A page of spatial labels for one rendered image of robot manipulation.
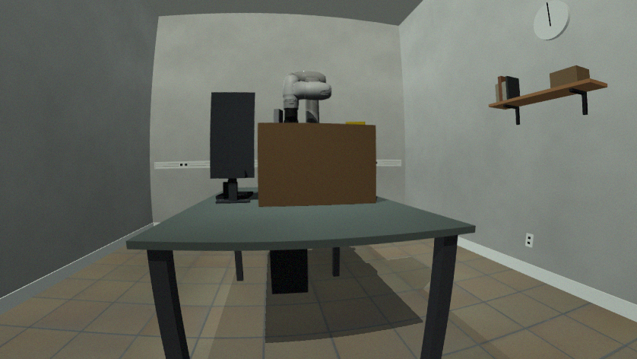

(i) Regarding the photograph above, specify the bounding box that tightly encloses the brown wooden chest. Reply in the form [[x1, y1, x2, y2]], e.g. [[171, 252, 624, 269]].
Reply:
[[258, 122, 376, 207]]

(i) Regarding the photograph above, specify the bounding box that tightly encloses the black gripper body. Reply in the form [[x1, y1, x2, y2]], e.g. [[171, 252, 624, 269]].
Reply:
[[284, 109, 298, 122]]

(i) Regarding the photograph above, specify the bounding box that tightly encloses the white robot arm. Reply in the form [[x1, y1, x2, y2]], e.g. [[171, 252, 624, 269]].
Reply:
[[282, 71, 331, 123]]

